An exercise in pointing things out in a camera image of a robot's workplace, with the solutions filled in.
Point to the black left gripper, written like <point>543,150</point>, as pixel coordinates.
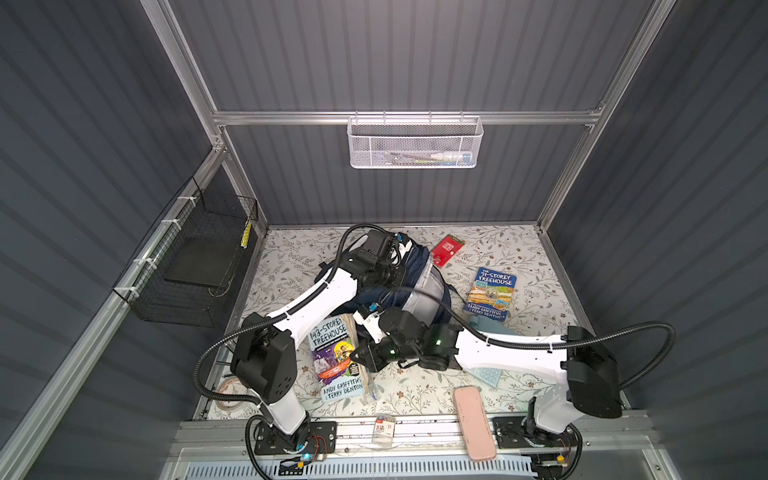
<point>398,275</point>

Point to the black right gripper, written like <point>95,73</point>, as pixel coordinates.
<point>368,357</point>

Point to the navy blue student backpack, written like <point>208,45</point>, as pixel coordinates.
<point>424,292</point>

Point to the purple 143-storey treehouse book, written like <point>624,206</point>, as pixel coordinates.
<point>332,343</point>

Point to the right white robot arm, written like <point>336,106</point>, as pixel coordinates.
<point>583,378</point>

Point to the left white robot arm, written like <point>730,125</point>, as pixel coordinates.
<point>265,357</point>

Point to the clear plastic pen pack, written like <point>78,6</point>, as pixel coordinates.
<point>370,394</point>

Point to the red card packet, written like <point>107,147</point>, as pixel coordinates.
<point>446,249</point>

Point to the light blue pencil case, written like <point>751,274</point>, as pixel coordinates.
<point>487,325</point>

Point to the small clear eraser box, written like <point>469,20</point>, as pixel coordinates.
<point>383,431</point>

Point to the light blue calculator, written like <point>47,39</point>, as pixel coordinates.
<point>489,376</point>

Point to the blue 91-storey treehouse book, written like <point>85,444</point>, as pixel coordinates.
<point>491,294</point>

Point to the pink pencil case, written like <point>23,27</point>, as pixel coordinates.
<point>474,424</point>

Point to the yellow tag on basket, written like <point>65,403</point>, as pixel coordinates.
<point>246,234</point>

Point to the white glue bottle in basket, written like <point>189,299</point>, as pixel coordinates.
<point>453,157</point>

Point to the cup of coloured pencils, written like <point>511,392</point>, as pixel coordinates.
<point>229,386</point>

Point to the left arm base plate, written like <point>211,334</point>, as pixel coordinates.
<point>312,436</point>

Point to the white wire mesh basket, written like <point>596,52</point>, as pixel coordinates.
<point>406,141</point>

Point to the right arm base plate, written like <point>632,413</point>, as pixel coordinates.
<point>511,432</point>

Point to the black wire mesh basket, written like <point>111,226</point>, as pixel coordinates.
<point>191,274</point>

